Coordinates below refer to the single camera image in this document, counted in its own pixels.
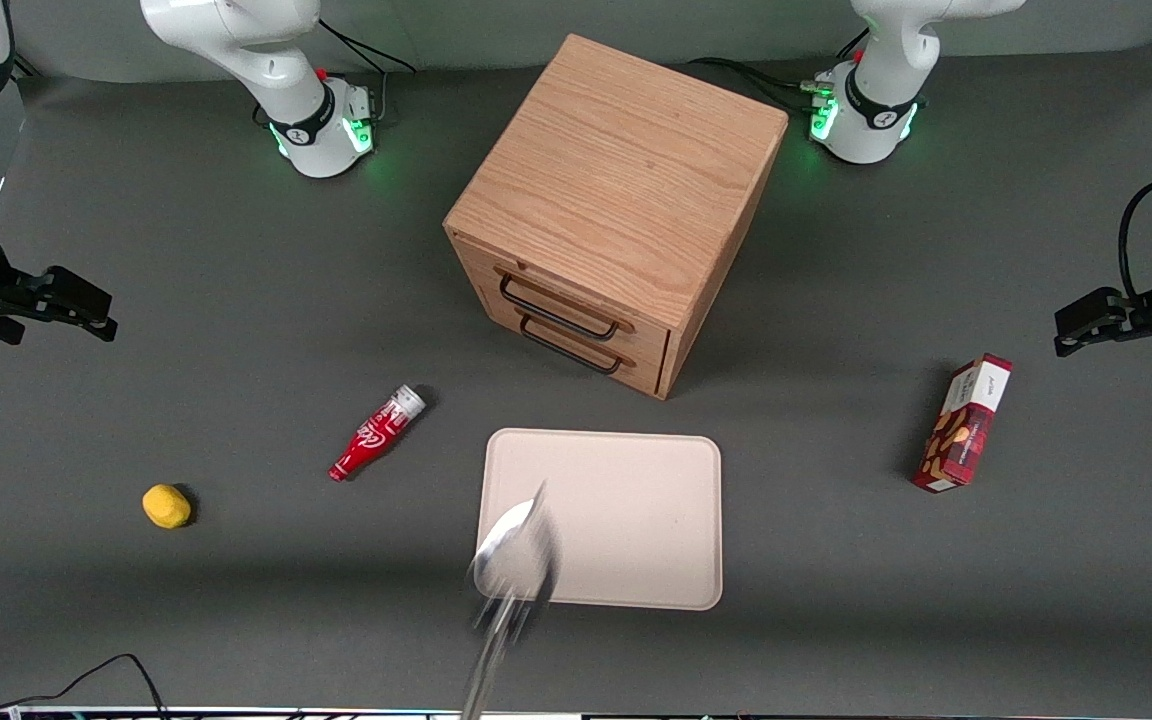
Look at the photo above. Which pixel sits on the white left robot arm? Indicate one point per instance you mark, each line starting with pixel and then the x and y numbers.
pixel 886 60

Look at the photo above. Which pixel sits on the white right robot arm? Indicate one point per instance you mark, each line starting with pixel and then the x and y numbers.
pixel 236 40

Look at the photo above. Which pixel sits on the beige plastic tray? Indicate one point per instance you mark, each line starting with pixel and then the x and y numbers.
pixel 636 520

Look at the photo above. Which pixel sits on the oak wooden drawer cabinet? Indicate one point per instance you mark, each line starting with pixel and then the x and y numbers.
pixel 626 160

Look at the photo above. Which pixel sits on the yellow lemon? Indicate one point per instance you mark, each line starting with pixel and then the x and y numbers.
pixel 166 506

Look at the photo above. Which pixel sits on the blurred silver metal spoon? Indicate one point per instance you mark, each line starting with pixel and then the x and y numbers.
pixel 508 560

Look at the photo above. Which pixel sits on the red snack box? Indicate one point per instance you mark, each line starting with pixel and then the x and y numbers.
pixel 961 440

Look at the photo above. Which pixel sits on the red cola bottle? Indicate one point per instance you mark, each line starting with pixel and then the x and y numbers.
pixel 371 440

